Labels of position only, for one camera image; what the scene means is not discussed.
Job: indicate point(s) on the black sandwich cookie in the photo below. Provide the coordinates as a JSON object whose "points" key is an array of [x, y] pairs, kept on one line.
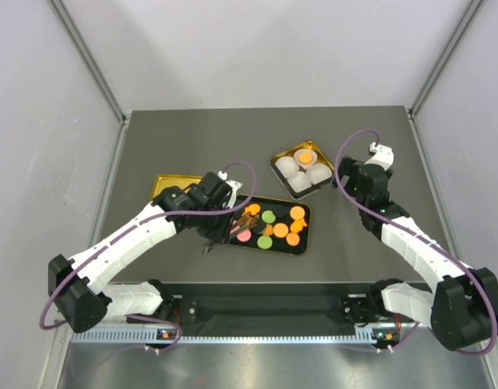
{"points": [[259, 229]]}

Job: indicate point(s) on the black rectangular cookie tray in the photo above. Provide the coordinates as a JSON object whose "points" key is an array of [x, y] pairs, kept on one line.
{"points": [[279, 244]]}

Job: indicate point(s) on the orange swirl cookie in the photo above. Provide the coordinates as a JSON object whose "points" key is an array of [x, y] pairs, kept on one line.
{"points": [[247, 221]]}

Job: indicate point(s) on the right aluminium frame post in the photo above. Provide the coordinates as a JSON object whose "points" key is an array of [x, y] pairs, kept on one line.
{"points": [[451, 45]]}

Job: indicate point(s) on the aluminium frame post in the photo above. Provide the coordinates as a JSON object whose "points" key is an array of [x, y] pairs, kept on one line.
{"points": [[451, 45], [69, 26]]}

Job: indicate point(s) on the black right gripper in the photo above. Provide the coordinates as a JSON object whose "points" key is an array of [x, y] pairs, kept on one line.
{"points": [[349, 167]]}

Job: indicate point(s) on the round dotted orange cookie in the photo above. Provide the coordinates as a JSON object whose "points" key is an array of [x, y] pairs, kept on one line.
{"points": [[305, 157]]}

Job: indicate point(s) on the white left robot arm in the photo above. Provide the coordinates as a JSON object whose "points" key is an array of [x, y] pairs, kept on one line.
{"points": [[81, 287]]}

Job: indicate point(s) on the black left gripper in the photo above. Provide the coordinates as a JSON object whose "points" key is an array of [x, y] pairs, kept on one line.
{"points": [[221, 234]]}

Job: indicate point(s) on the pink round cookie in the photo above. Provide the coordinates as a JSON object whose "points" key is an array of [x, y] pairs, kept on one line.
{"points": [[244, 236]]}

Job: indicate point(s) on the dark square cookie tin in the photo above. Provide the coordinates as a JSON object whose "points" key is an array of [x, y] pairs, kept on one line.
{"points": [[322, 159]]}

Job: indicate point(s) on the black round cookie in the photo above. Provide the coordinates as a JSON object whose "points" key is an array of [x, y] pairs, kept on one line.
{"points": [[280, 212]]}

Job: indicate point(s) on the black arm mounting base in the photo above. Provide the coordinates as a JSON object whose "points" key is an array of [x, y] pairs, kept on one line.
{"points": [[259, 307]]}

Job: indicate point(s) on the metal serving tongs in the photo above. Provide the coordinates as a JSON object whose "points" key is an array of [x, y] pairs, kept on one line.
{"points": [[233, 233]]}

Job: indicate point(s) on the left aluminium frame post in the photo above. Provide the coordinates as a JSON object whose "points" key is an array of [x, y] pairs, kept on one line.
{"points": [[69, 26]]}

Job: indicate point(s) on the white paper cup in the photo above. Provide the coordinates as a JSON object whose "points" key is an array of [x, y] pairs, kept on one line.
{"points": [[305, 166], [287, 166], [299, 182], [318, 173]]}

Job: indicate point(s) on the green round cookie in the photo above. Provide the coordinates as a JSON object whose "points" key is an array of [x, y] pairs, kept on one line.
{"points": [[264, 242], [268, 217]]}

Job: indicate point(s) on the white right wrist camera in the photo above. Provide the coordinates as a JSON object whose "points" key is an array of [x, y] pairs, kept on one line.
{"points": [[380, 155]]}

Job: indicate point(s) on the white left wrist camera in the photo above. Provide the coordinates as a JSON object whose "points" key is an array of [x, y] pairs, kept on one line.
{"points": [[232, 192]]}

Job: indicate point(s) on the grey slotted cable duct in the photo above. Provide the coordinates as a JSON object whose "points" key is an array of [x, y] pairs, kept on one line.
{"points": [[156, 335]]}

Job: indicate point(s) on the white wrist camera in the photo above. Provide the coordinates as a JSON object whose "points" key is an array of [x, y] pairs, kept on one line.
{"points": [[380, 155], [232, 192]]}

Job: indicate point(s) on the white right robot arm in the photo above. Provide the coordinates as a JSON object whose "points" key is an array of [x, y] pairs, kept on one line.
{"points": [[461, 304]]}

